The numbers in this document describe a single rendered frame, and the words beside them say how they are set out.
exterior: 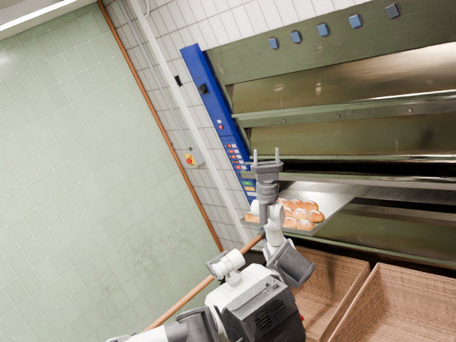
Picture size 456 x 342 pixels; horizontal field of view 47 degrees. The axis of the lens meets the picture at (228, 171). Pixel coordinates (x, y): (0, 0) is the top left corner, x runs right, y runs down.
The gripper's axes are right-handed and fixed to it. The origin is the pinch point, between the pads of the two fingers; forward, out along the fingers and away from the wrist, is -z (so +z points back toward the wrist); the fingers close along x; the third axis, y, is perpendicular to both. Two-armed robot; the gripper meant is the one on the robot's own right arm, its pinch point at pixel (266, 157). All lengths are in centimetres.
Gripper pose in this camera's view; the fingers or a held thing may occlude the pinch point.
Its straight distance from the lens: 199.3
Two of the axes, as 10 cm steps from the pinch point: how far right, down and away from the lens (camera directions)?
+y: -0.9, -4.1, 9.1
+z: 0.6, 9.1, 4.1
